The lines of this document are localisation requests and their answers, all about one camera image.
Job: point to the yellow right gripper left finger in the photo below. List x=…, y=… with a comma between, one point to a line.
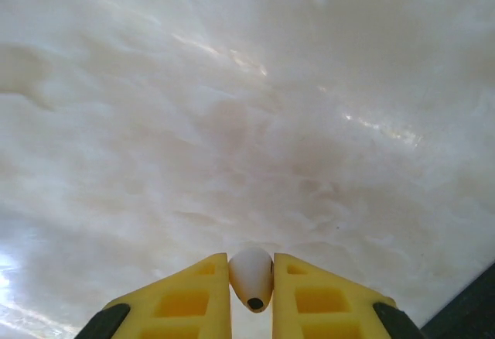
x=185, y=300

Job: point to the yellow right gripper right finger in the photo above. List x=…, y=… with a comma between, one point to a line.
x=321, y=300

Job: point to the white cone-shaped tip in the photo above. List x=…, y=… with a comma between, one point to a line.
x=251, y=273

